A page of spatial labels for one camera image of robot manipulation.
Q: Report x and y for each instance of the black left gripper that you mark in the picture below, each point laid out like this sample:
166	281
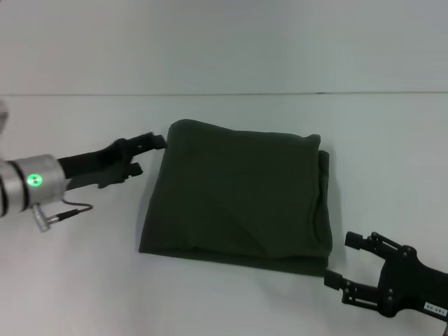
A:
91	168

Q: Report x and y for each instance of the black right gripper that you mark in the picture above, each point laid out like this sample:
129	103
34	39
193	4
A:
413	283

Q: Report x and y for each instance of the dark green t-shirt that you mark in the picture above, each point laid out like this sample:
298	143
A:
238	196

